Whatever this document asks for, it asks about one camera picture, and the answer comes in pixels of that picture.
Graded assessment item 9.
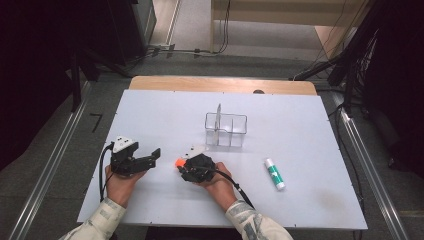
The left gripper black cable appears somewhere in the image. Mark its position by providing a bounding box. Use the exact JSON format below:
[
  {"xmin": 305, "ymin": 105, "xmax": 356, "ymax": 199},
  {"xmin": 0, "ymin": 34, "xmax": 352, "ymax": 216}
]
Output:
[{"xmin": 98, "ymin": 142, "xmax": 116, "ymax": 203}]

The green white glue stick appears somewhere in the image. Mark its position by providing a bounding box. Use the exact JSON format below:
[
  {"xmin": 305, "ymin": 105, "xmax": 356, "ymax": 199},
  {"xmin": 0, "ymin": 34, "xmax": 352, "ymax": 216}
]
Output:
[{"xmin": 263, "ymin": 157, "xmax": 287, "ymax": 192}]

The white pen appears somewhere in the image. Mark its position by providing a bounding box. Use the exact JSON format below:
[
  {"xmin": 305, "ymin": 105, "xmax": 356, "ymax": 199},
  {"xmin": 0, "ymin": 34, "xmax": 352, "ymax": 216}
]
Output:
[{"xmin": 214, "ymin": 102, "xmax": 223, "ymax": 146}]

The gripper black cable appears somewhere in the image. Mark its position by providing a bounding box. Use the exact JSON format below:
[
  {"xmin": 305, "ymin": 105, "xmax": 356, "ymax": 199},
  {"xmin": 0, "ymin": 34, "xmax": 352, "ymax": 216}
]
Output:
[
  {"xmin": 191, "ymin": 165, "xmax": 256, "ymax": 210},
  {"xmin": 98, "ymin": 142, "xmax": 116, "ymax": 203}
]

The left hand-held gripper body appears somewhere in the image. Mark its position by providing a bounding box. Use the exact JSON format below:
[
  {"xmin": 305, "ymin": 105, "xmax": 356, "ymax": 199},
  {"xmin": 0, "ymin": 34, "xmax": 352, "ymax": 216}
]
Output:
[{"xmin": 109, "ymin": 135, "xmax": 148, "ymax": 178}]

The light wooden bench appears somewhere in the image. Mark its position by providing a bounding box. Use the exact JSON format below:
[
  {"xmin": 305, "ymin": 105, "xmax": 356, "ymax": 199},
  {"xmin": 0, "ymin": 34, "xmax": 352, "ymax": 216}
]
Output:
[{"xmin": 209, "ymin": 0, "xmax": 373, "ymax": 58}]

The person's right hand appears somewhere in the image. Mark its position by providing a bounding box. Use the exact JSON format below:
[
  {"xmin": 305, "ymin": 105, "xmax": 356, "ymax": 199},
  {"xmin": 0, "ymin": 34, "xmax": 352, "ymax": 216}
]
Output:
[{"xmin": 195, "ymin": 161, "xmax": 239, "ymax": 212}]

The black cabinet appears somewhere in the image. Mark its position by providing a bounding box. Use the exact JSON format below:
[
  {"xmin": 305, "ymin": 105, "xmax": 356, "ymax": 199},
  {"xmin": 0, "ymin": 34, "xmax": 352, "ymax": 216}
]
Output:
[{"xmin": 106, "ymin": 0, "xmax": 158, "ymax": 66}]

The hanging black cable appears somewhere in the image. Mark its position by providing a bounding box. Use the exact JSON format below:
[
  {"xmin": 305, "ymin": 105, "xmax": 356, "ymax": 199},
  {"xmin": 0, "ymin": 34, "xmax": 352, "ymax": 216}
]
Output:
[{"xmin": 218, "ymin": 0, "xmax": 233, "ymax": 54}]

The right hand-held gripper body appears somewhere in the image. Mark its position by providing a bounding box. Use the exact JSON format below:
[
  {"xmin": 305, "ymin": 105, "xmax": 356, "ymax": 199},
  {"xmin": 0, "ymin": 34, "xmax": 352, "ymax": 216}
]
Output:
[{"xmin": 181, "ymin": 144, "xmax": 218, "ymax": 184}]

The metal floor rail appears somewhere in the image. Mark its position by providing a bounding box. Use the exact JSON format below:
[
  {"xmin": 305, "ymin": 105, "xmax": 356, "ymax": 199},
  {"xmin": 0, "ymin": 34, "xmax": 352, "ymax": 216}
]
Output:
[
  {"xmin": 7, "ymin": 80, "xmax": 93, "ymax": 240},
  {"xmin": 329, "ymin": 90, "xmax": 409, "ymax": 240}
]

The black stand with cables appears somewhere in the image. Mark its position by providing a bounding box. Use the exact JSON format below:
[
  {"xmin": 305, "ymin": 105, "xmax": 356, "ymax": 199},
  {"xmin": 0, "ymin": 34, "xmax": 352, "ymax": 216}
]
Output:
[{"xmin": 289, "ymin": 19, "xmax": 381, "ymax": 118}]

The clear plastic organizer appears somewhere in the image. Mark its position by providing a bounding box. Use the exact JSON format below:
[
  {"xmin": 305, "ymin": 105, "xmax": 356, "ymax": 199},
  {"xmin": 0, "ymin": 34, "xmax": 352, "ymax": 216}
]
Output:
[{"xmin": 204, "ymin": 111, "xmax": 249, "ymax": 150}]

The person's left hand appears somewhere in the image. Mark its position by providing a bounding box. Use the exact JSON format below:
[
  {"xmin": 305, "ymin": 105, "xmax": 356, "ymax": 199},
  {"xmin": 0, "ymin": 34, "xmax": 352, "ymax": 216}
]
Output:
[{"xmin": 104, "ymin": 164, "xmax": 148, "ymax": 209}]

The white board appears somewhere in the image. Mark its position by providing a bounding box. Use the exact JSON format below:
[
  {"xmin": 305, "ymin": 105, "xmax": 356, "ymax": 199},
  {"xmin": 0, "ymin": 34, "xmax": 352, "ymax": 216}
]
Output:
[{"xmin": 76, "ymin": 88, "xmax": 369, "ymax": 231}]

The wooden table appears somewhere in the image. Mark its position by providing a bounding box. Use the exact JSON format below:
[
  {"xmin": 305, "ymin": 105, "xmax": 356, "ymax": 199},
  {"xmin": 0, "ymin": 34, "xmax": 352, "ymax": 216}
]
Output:
[{"xmin": 128, "ymin": 75, "xmax": 318, "ymax": 97}]

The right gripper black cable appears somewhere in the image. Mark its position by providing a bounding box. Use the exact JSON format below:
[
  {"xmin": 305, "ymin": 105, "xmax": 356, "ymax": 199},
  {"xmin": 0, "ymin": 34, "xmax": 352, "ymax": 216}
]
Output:
[{"xmin": 191, "ymin": 165, "xmax": 256, "ymax": 210}]

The black tripod stand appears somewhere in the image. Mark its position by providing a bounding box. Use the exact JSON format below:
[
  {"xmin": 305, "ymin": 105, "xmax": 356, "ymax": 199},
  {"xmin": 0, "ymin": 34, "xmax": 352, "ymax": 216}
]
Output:
[{"xmin": 68, "ymin": 46, "xmax": 133, "ymax": 114}]

